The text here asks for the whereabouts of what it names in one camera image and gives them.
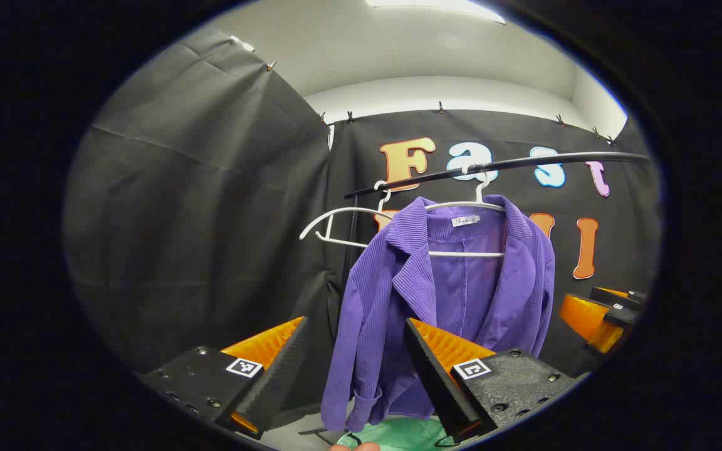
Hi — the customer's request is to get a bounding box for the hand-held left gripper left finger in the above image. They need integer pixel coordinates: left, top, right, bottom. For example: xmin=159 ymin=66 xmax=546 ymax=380
xmin=137 ymin=316 xmax=310 ymax=440

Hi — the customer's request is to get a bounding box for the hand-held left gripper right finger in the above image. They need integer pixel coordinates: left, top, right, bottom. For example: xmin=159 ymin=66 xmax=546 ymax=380
xmin=404 ymin=317 xmax=590 ymax=445

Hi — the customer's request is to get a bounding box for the green laundry hamper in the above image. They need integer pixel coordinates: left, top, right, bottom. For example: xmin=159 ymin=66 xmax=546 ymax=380
xmin=335 ymin=416 xmax=462 ymax=451

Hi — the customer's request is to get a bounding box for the purple corduroy jacket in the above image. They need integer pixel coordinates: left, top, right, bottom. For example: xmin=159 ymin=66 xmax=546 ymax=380
xmin=320 ymin=195 xmax=556 ymax=433

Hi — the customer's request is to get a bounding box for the white plastic hanger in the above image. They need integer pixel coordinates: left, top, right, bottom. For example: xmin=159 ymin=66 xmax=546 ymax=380
xmin=424 ymin=164 xmax=507 ymax=258
xmin=299 ymin=180 xmax=393 ymax=249

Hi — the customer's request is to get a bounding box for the black clothes rack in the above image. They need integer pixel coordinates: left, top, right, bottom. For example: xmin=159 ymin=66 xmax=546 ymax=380
xmin=338 ymin=151 xmax=651 ymax=314

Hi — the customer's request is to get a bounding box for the ceiling light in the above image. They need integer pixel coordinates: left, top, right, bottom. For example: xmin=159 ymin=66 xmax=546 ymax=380
xmin=365 ymin=0 xmax=507 ymax=25

